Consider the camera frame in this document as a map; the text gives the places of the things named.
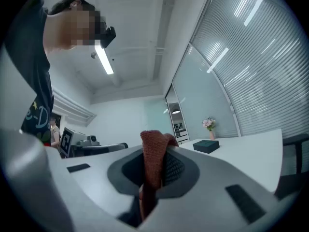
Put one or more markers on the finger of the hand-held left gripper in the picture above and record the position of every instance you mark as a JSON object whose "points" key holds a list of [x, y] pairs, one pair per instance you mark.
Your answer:
{"points": [[108, 147]]}

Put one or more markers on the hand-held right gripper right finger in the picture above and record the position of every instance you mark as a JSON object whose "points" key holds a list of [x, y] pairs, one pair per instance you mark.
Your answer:
{"points": [[207, 178]]}

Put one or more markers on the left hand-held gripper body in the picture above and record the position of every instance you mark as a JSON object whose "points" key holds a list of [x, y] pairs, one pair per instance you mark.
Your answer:
{"points": [[66, 141]]}

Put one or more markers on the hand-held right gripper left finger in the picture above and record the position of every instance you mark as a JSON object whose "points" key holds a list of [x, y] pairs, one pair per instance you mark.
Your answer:
{"points": [[96, 182]]}

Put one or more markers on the dark blue tray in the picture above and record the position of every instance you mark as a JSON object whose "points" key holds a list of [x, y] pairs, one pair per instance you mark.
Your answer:
{"points": [[205, 146]]}

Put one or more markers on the red-brown cloth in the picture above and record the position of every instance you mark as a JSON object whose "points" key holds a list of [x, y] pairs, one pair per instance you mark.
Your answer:
{"points": [[154, 153]]}

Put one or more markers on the white air-conditioning vent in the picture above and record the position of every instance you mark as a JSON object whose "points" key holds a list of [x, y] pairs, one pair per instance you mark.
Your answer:
{"points": [[72, 107]]}

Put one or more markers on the pink vase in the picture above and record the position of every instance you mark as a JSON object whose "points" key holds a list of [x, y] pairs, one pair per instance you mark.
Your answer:
{"points": [[212, 135]]}

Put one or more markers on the pastel artificial flower bouquet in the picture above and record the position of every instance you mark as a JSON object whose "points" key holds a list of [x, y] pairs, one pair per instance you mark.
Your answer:
{"points": [[208, 123]]}

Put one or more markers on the person's black printed t-shirt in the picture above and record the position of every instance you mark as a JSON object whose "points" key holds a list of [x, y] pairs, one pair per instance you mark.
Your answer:
{"points": [[29, 81]]}

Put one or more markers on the long ceiling light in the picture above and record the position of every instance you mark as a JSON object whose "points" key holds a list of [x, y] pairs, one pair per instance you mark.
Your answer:
{"points": [[104, 60]]}

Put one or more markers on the white window blinds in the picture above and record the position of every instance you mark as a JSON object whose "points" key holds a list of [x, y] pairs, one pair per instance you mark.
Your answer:
{"points": [[260, 76]]}

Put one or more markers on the person's head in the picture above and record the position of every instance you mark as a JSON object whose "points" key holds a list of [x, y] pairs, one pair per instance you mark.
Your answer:
{"points": [[67, 25]]}

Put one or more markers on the black head-mounted camera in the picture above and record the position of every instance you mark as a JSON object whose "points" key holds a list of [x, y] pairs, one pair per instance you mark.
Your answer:
{"points": [[109, 34]]}

